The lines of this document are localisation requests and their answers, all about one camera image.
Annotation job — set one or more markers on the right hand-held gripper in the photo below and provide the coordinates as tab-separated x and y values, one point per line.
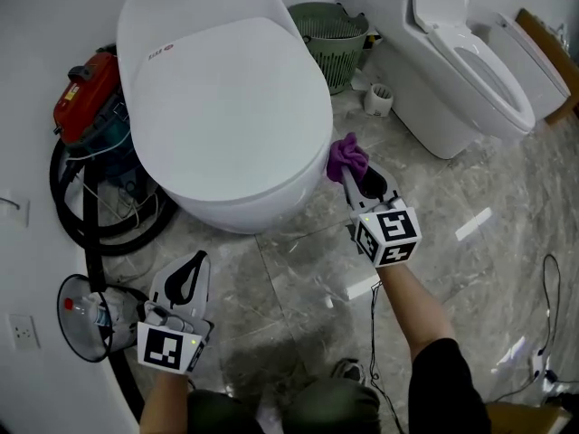
389	235

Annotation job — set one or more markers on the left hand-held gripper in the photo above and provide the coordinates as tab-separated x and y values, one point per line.
165	346

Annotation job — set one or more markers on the purple cloth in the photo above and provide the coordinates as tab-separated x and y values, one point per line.
346	161

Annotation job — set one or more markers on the white oval toilet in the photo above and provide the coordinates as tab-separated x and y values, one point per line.
226	106

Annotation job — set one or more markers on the person's left forearm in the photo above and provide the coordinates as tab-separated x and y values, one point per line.
165	400

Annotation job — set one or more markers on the person's right forearm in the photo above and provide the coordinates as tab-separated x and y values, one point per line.
416	310

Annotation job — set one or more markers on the white toilet brush holder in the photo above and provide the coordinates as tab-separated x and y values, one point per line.
379	100

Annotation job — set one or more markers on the white toilet with raised lid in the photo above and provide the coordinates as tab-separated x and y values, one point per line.
429	75

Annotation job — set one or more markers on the white boxy toilet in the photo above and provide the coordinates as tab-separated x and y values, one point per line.
534	75

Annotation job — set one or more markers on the clear plastic bottle red cap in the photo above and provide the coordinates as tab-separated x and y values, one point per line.
86	311

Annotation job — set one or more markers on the person's left leg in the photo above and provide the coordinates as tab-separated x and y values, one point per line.
221	414

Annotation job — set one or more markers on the person's leg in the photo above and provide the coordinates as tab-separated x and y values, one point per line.
221	414
335	407

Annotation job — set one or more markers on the green plastic basket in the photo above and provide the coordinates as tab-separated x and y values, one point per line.
337	48

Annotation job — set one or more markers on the person's grey shoe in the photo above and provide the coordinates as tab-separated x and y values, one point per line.
349	371

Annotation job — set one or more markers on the person's right leg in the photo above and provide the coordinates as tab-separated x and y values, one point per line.
335	407

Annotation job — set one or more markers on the red vacuum cleaner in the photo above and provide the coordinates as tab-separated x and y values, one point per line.
90	102

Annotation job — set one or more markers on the person's black shirt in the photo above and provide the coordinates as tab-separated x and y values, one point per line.
448	387

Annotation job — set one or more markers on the large brown cardboard box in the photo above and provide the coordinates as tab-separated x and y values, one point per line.
549	43

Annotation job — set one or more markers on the white power strip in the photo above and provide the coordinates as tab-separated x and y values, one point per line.
538	364

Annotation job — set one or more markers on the printed brown cardboard box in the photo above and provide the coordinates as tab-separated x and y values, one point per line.
524	418

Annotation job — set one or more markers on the white wall socket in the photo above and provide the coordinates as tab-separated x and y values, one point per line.
23	332

